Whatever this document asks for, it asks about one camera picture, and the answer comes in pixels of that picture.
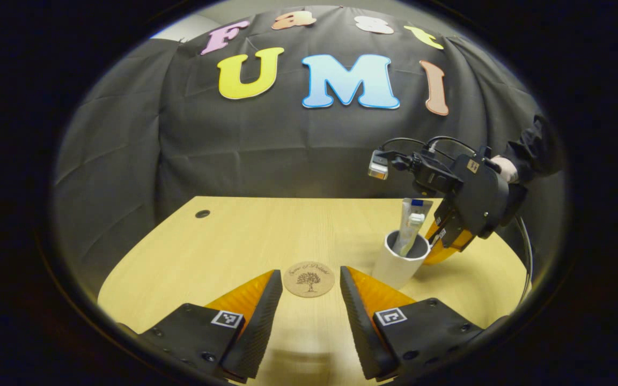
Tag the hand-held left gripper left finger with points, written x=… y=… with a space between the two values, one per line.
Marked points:
x=258 y=332

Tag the white toothbrush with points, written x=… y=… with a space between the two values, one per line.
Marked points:
x=412 y=228

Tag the white toothpaste tube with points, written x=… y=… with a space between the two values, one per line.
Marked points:
x=409 y=208

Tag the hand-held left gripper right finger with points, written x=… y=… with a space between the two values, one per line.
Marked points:
x=360 y=332

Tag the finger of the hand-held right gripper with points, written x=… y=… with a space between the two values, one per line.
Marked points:
x=451 y=230
x=438 y=254

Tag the black backdrop cloth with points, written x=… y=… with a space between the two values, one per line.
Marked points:
x=260 y=161

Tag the round wooden coaster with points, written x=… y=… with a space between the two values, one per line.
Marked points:
x=309 y=279

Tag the wooden desktop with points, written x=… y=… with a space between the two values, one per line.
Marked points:
x=234 y=241

